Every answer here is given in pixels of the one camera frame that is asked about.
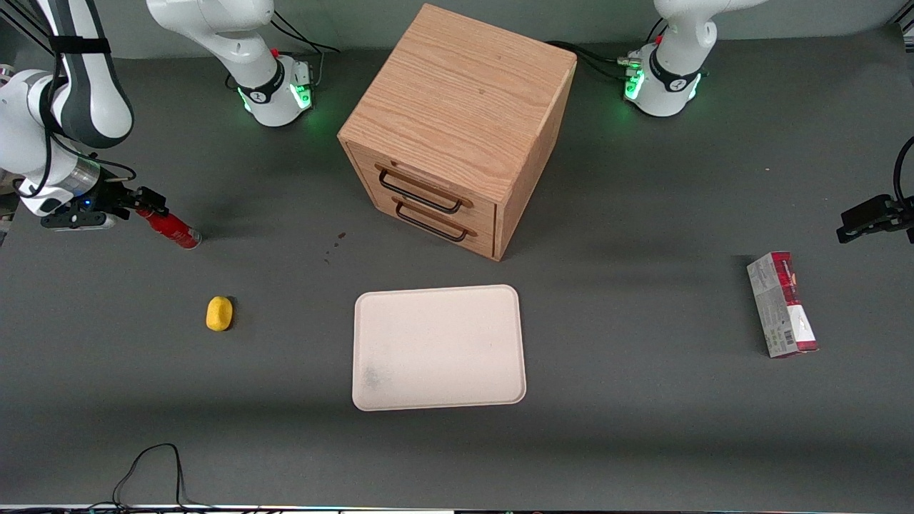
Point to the red coke bottle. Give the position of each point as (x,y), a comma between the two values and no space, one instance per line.
(175,230)

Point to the beige rectangular tray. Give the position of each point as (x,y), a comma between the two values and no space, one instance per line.
(439,350)

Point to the red and grey carton box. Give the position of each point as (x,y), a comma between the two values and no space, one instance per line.
(782,307)

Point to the dark grey table mat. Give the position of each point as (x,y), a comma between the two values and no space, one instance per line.
(643,442)

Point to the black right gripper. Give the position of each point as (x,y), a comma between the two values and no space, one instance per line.
(114,196)

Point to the black frame rail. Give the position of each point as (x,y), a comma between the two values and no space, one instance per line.
(28,28)

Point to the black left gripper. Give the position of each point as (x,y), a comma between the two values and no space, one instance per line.
(875,216)

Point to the yellow lemon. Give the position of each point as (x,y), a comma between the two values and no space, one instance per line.
(219,314)

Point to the wooden drawer cabinet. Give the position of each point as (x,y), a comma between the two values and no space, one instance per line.
(464,93)

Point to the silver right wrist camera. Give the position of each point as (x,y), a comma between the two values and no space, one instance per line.
(75,220)

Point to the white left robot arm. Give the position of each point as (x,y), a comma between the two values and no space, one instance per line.
(678,71)

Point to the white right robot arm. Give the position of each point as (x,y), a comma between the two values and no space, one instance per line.
(93,93)

